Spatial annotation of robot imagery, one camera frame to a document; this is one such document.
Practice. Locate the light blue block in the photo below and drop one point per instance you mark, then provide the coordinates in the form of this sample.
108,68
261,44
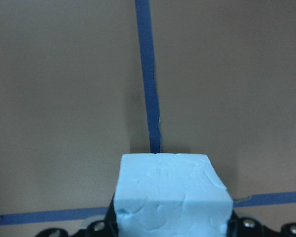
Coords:
170,195

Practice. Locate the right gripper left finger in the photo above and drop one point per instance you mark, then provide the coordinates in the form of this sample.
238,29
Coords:
90,227

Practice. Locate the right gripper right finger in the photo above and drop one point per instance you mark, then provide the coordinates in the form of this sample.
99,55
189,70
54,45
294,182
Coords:
247,226

